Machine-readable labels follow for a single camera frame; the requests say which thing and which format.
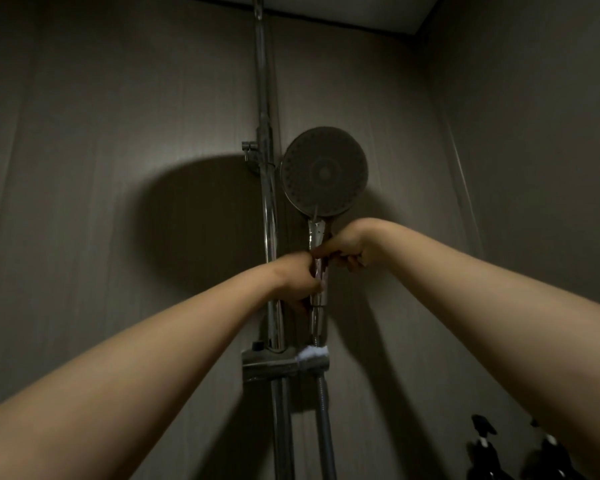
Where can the person's left forearm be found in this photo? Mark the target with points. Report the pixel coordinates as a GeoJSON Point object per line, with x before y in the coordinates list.
{"type": "Point", "coordinates": [120, 384]}

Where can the person's left hand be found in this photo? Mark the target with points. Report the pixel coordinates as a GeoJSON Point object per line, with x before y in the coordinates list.
{"type": "Point", "coordinates": [300, 282]}

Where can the dark pump bottle white label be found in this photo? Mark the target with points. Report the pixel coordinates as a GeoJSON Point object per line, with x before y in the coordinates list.
{"type": "Point", "coordinates": [485, 454]}
{"type": "Point", "coordinates": [555, 457]}

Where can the person's right forearm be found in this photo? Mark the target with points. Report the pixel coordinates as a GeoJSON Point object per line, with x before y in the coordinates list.
{"type": "Point", "coordinates": [505, 314]}

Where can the chrome shower riser rail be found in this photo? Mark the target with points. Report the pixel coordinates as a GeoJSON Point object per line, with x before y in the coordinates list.
{"type": "Point", "coordinates": [265, 169]}

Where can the round chrome shower head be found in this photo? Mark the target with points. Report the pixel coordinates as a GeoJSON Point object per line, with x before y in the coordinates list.
{"type": "Point", "coordinates": [325, 169]}

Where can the person's right hand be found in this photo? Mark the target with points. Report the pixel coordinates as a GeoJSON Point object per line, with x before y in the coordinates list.
{"type": "Point", "coordinates": [345, 249]}

